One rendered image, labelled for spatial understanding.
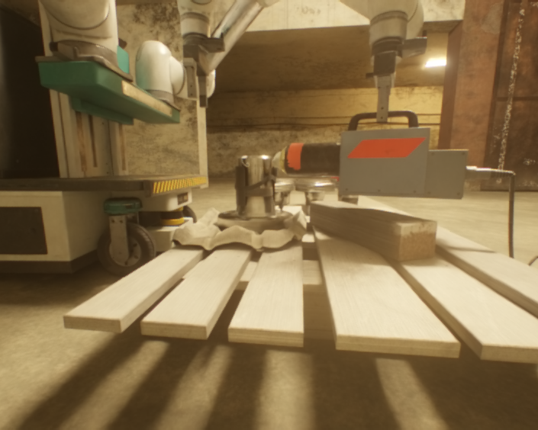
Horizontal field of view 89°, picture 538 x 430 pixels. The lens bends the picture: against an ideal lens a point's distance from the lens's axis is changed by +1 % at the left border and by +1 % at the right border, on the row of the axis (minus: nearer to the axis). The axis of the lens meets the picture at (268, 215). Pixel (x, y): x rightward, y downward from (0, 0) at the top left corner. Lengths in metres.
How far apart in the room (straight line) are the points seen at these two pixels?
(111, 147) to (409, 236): 1.17
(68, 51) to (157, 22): 4.72
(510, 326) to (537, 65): 5.38
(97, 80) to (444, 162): 0.90
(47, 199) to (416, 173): 0.98
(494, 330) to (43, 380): 0.69
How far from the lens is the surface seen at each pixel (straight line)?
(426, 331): 0.44
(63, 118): 1.16
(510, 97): 5.51
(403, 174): 0.75
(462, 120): 5.23
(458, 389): 0.61
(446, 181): 0.76
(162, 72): 1.42
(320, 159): 0.80
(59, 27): 1.01
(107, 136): 1.38
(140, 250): 0.97
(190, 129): 5.00
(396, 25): 0.85
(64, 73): 0.97
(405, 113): 0.82
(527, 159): 5.63
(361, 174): 0.76
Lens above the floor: 0.35
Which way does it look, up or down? 10 degrees down
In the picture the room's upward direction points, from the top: straight up
